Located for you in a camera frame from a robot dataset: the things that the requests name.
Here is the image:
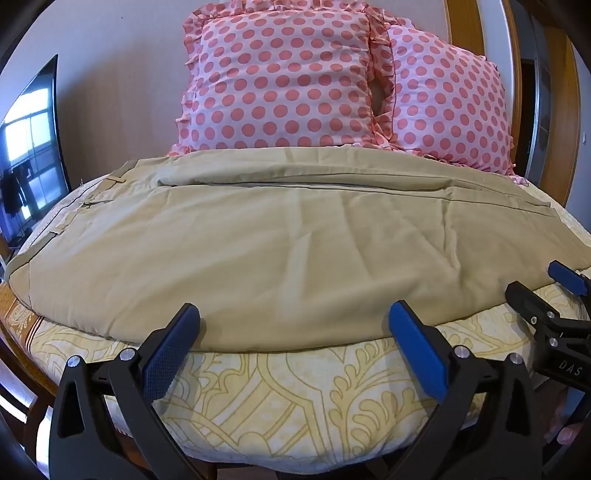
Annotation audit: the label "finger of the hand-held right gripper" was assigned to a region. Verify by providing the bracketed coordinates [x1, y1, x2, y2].
[547, 260, 591, 297]
[505, 281, 563, 334]

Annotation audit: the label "person's right hand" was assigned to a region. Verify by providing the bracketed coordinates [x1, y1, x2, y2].
[545, 392, 586, 446]

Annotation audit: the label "wooden bed frame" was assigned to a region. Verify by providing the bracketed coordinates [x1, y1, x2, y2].
[0, 258, 63, 462]

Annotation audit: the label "pink polka dot ruffled pillow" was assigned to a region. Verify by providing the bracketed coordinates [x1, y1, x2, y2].
[369, 18, 516, 177]
[167, 0, 399, 158]

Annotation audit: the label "khaki pants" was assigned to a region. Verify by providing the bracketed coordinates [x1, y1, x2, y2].
[7, 147, 591, 354]

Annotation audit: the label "flat screen television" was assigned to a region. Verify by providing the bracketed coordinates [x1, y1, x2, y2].
[0, 54, 73, 254]

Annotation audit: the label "yellow patterned bed sheet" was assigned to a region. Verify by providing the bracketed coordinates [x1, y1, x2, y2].
[0, 178, 591, 464]

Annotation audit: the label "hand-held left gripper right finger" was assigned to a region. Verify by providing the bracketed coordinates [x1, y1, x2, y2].
[388, 300, 551, 480]

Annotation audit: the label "wooden door frame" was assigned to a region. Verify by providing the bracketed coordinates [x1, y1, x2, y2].
[443, 0, 583, 209]

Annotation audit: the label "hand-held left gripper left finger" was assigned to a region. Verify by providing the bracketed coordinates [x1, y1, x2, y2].
[48, 302, 205, 480]

